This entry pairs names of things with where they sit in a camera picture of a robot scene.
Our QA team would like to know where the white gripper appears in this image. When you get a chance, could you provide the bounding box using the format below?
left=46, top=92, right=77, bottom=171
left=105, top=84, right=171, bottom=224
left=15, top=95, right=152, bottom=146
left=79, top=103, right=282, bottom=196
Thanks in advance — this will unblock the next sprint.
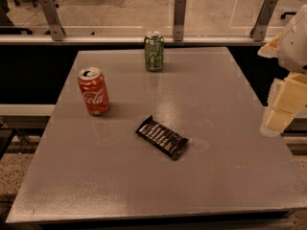
left=257, top=5, right=307, bottom=137

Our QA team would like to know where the green soda can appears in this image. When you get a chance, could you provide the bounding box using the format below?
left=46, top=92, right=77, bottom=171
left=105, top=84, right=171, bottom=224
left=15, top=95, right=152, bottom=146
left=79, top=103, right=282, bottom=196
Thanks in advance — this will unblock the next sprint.
left=144, top=31, right=164, bottom=72

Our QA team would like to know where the black rxbar chocolate wrapper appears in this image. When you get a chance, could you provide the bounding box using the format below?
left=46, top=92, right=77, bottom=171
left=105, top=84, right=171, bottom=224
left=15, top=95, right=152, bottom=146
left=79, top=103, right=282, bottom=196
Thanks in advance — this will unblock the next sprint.
left=135, top=116, right=188, bottom=161

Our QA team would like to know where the red cola can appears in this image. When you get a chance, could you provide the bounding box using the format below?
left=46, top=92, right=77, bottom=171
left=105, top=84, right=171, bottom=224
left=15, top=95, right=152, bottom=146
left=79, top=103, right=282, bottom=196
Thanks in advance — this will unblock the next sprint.
left=78, top=67, right=110, bottom=116

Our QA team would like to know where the black office chair right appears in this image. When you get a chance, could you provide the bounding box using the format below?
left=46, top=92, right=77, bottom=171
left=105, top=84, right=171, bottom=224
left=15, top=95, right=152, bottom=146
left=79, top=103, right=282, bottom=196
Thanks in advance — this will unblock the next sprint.
left=280, top=11, right=296, bottom=19

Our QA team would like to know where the right metal railing bracket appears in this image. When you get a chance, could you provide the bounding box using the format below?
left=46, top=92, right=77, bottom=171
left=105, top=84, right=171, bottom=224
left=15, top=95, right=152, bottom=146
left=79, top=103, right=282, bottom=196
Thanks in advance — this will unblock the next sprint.
left=249, top=0, right=278, bottom=42

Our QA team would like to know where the metal railing bracket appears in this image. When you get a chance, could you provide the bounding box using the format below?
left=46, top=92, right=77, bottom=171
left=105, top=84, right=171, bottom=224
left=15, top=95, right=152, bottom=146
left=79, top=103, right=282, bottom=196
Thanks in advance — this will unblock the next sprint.
left=249, top=0, right=278, bottom=42
left=173, top=0, right=186, bottom=41
left=38, top=0, right=65, bottom=41

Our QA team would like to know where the middle metal railing bracket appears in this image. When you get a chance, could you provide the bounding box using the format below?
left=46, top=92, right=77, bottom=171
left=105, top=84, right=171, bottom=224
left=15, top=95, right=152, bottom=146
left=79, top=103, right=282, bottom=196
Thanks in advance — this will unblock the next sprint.
left=173, top=0, right=186, bottom=41

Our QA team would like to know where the left metal railing bracket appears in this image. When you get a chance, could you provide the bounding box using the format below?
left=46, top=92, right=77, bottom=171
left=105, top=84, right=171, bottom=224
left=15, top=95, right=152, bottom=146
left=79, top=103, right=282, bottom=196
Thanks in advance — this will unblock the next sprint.
left=38, top=0, right=65, bottom=41

